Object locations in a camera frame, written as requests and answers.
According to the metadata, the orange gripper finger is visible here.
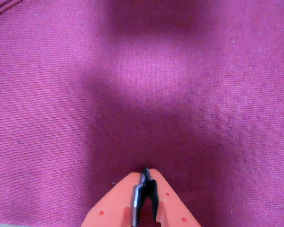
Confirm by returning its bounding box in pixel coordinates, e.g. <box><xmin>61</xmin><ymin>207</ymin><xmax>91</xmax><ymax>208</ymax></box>
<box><xmin>81</xmin><ymin>172</ymin><xmax>145</xmax><ymax>227</ymax></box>
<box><xmin>142</xmin><ymin>167</ymin><xmax>202</xmax><ymax>227</ymax></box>

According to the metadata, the maroon cloth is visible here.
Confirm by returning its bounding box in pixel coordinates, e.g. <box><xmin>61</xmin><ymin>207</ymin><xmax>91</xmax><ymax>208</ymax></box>
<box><xmin>0</xmin><ymin>0</ymin><xmax>284</xmax><ymax>227</ymax></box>

